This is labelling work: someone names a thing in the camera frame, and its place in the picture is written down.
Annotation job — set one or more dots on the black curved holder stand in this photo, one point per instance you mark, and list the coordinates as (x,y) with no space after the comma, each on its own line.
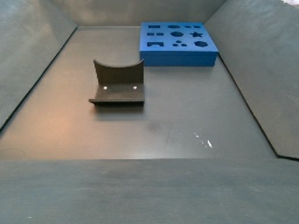
(121,83)

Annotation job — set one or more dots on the blue shape-sorting block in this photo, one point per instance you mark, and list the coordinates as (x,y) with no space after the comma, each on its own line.
(177,44)

